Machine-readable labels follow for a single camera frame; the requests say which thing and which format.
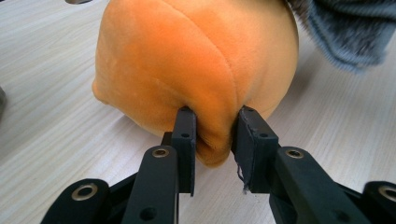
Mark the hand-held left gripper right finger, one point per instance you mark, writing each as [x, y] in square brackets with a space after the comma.
[253, 155]

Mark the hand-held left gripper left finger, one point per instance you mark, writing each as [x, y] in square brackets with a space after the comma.
[186, 155]

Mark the grey fluffy cloth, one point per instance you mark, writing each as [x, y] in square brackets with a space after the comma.
[351, 31]

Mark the orange plush toy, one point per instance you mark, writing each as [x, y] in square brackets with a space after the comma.
[186, 56]

